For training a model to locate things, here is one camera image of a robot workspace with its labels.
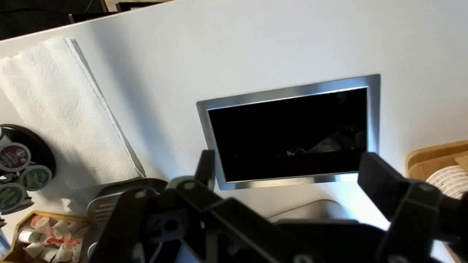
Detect wooden condiment organizer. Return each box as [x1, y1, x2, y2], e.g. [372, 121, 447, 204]
[3, 208, 96, 263]

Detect green-lid coffee pod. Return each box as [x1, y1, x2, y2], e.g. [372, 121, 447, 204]
[21, 165, 55, 192]
[0, 182, 28, 214]

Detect black wire pod stand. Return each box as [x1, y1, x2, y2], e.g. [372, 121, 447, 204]
[0, 122, 58, 216]

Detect white paper towel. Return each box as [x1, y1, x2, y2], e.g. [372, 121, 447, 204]
[0, 35, 148, 192]

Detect wooden cup dispenser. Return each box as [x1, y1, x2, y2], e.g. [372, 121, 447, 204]
[406, 140, 468, 184]

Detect steel-framed counter opening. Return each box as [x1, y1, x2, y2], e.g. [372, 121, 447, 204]
[196, 73, 382, 191]

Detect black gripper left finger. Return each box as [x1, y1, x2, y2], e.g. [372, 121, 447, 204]
[90, 149, 324, 263]

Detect white paper cup stack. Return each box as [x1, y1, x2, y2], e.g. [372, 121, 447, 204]
[426, 163, 468, 201]

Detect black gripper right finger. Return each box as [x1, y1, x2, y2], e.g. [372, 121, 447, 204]
[357, 150, 468, 263]

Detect white creamer cup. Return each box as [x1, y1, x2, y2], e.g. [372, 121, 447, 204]
[24, 241, 49, 260]
[50, 242, 75, 263]
[30, 214, 52, 232]
[52, 219, 74, 236]

